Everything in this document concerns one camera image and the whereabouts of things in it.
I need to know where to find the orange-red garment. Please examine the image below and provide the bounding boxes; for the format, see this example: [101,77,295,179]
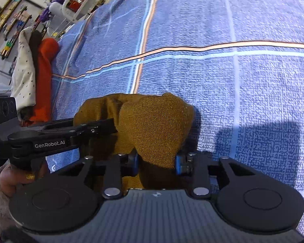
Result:
[28,37,60,126]

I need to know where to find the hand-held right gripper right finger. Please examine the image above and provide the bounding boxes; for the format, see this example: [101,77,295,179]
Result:
[175,152,258,199]

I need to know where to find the white dotted garment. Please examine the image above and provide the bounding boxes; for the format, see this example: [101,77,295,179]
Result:
[10,27,37,114]

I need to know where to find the white bottle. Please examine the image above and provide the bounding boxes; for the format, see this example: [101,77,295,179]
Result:
[46,1,67,35]

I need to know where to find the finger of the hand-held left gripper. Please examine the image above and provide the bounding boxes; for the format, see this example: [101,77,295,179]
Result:
[28,118,115,132]
[41,123,118,147]

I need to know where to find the mustard knit garment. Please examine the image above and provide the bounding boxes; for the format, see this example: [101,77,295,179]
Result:
[73,92,195,190]

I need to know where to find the blue plaid blanket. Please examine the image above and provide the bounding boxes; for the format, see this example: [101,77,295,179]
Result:
[45,0,304,233]

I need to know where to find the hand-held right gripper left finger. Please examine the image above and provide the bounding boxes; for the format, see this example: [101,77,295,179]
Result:
[51,149,140,199]

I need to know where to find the wall display racks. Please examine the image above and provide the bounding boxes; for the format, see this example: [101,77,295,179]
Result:
[0,0,75,67]

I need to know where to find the person's left hand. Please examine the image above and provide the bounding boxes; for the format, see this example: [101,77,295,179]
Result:
[0,154,51,198]

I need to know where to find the dark brown garment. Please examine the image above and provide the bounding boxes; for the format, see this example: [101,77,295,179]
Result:
[17,30,45,122]

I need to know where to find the purple cloth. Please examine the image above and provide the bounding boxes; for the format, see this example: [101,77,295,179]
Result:
[40,0,66,23]

